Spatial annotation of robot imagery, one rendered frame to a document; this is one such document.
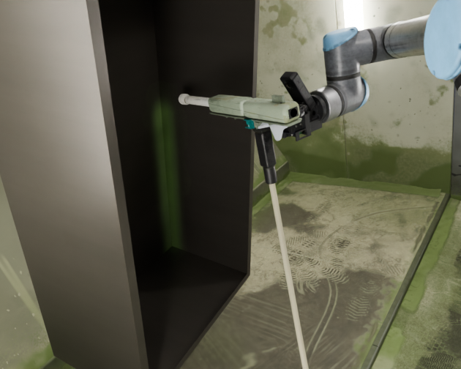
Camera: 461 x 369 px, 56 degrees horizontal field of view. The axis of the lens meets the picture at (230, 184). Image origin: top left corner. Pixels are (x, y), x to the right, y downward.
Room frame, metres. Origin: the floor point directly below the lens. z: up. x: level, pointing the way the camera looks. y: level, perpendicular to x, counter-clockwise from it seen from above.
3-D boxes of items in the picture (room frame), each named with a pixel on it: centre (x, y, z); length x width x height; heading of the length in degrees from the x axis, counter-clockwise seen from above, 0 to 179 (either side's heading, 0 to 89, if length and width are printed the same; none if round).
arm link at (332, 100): (1.12, -0.28, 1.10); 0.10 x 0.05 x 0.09; 32
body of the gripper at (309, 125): (1.08, -0.21, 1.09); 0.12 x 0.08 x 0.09; 122
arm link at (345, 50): (1.18, -0.37, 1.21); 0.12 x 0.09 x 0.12; 93
